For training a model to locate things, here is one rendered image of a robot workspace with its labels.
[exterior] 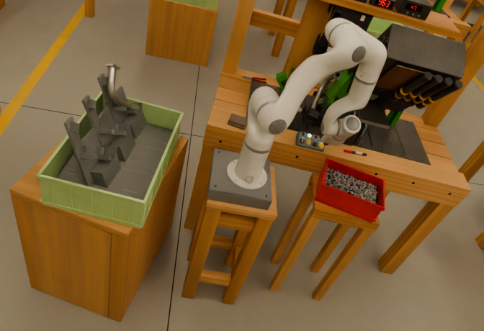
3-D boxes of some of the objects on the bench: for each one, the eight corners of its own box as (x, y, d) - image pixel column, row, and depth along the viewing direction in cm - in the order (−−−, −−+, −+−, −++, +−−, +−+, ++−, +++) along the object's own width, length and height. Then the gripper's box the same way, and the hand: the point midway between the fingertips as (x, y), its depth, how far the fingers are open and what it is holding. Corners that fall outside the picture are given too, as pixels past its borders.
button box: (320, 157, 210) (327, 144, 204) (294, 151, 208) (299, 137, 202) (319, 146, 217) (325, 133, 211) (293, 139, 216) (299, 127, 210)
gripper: (355, 129, 184) (340, 139, 202) (325, 121, 183) (312, 132, 201) (353, 144, 182) (338, 152, 200) (323, 136, 181) (310, 145, 199)
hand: (326, 141), depth 198 cm, fingers closed
